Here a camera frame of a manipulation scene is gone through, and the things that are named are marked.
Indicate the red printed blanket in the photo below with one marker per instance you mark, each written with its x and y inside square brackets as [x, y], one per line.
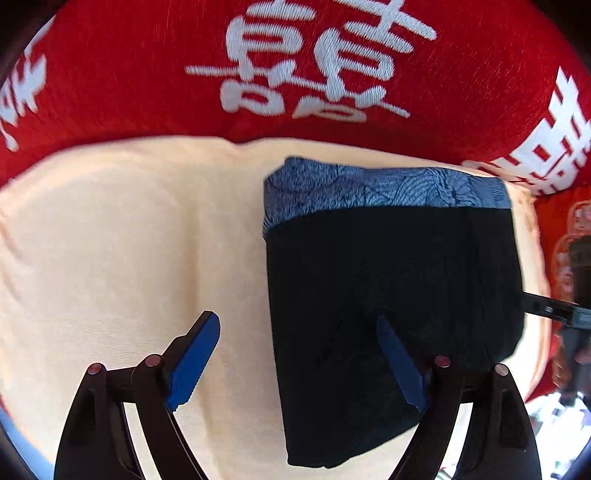
[138, 69]

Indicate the cream bed sheet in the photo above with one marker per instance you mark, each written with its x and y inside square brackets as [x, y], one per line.
[115, 230]

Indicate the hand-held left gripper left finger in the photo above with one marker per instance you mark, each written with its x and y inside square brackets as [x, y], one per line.
[194, 364]

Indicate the dark navy pants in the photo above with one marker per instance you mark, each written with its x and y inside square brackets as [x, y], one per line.
[369, 277]

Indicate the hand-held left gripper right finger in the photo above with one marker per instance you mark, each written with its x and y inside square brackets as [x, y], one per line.
[401, 369]

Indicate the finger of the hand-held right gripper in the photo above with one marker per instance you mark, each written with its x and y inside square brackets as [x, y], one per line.
[551, 309]

